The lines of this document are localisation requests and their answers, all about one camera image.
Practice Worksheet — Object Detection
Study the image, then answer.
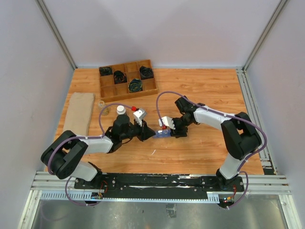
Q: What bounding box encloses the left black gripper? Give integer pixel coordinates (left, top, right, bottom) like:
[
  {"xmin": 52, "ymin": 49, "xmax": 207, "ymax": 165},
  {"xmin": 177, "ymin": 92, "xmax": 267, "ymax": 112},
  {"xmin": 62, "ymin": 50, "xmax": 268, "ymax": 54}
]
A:
[{"xmin": 121, "ymin": 118, "xmax": 156, "ymax": 142}]

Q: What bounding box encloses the blue weekly pill organizer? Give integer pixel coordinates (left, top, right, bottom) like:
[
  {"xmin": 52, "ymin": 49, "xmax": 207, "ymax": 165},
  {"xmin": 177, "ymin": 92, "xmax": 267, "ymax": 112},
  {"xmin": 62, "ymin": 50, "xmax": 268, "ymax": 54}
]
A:
[{"xmin": 153, "ymin": 129, "xmax": 171, "ymax": 138}]

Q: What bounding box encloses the clear jar of yellow pills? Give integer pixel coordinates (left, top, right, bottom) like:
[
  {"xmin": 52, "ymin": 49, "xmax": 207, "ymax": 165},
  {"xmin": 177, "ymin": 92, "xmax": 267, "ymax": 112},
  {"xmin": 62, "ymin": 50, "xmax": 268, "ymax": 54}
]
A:
[{"xmin": 98, "ymin": 100, "xmax": 110, "ymax": 116}]

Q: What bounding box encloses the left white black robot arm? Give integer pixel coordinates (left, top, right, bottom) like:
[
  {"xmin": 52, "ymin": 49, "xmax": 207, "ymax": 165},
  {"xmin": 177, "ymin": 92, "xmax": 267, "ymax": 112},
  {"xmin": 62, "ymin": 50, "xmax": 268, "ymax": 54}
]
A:
[{"xmin": 41, "ymin": 114, "xmax": 156, "ymax": 189}]

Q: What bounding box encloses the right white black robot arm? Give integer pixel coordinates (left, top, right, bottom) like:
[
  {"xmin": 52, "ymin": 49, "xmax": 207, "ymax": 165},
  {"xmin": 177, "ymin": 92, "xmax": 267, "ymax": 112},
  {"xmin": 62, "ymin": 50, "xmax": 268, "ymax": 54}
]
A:
[{"xmin": 169, "ymin": 97, "xmax": 262, "ymax": 191}]

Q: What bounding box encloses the brown bottle with white cap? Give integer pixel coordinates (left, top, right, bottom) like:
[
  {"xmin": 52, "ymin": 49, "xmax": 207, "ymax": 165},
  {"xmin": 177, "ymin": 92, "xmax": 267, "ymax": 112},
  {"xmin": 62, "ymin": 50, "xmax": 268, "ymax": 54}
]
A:
[{"xmin": 116, "ymin": 105, "xmax": 126, "ymax": 115}]

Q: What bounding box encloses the wooden compartment tray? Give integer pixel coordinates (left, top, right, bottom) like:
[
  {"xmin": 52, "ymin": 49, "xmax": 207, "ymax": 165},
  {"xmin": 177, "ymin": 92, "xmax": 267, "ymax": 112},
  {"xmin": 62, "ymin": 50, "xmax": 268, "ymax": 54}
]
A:
[{"xmin": 99, "ymin": 59, "xmax": 158, "ymax": 103}]

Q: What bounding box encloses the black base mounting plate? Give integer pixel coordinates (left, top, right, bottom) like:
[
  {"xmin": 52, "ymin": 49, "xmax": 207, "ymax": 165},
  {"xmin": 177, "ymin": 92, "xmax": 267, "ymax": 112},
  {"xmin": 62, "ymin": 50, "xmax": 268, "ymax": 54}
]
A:
[{"xmin": 74, "ymin": 173, "xmax": 244, "ymax": 200}]

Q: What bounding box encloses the folded beige cloth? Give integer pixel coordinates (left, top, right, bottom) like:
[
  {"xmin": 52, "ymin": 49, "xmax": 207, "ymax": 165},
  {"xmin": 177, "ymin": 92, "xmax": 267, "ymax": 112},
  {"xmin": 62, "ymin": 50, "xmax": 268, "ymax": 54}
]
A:
[{"xmin": 62, "ymin": 93, "xmax": 95, "ymax": 136}]

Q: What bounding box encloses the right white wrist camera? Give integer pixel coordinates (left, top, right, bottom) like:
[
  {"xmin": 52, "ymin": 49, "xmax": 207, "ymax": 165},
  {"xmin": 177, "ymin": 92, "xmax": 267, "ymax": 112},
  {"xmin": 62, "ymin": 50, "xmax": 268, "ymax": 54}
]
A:
[{"xmin": 158, "ymin": 116, "xmax": 175, "ymax": 130}]

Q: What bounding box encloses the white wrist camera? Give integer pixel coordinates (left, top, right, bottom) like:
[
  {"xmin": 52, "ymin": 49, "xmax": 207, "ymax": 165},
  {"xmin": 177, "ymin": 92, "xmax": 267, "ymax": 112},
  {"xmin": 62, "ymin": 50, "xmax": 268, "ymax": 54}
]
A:
[
  {"xmin": 158, "ymin": 116, "xmax": 175, "ymax": 130},
  {"xmin": 133, "ymin": 108, "xmax": 147, "ymax": 126}
]

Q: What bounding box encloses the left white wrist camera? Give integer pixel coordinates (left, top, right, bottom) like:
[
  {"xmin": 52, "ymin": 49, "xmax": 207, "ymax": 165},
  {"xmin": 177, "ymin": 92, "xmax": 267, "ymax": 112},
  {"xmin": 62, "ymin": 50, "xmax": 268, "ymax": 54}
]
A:
[{"xmin": 133, "ymin": 108, "xmax": 147, "ymax": 126}]

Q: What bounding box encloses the grey slotted cable duct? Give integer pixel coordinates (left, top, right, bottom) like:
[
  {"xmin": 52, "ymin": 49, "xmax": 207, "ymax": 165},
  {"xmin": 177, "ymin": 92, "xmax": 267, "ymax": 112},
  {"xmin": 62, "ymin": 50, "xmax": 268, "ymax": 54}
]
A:
[{"xmin": 40, "ymin": 191, "xmax": 220, "ymax": 204}]

